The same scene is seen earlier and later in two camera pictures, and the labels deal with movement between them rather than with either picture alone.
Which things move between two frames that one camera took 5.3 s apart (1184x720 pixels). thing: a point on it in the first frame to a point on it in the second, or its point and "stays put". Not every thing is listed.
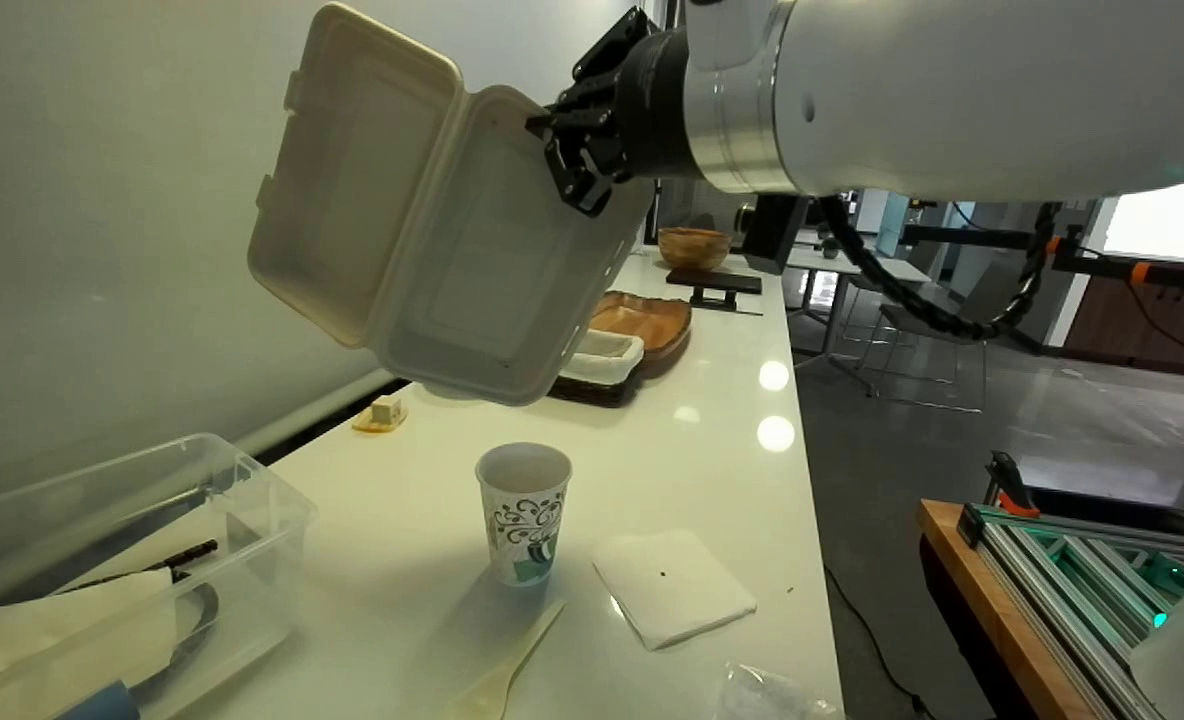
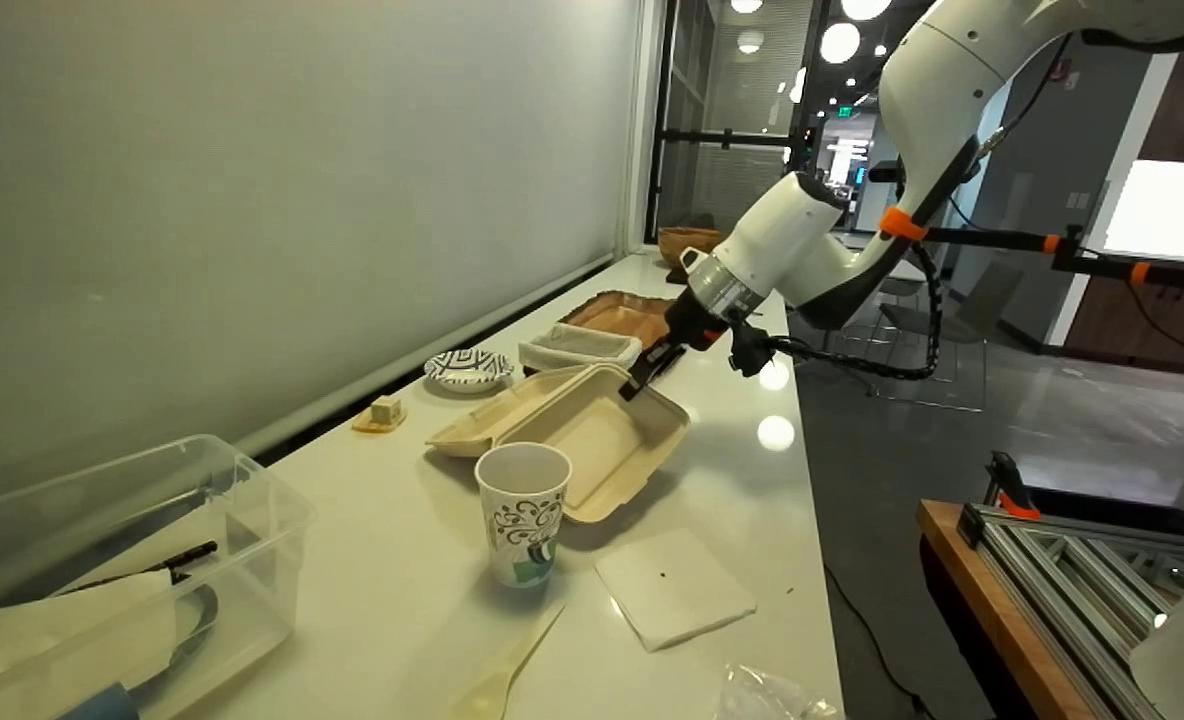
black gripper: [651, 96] to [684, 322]
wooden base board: [1001, 652] stays put
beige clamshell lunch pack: [423, 223] to [587, 417]
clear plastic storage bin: [206, 511] stays put
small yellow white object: [386, 417] stays put
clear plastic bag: [757, 694] stays put
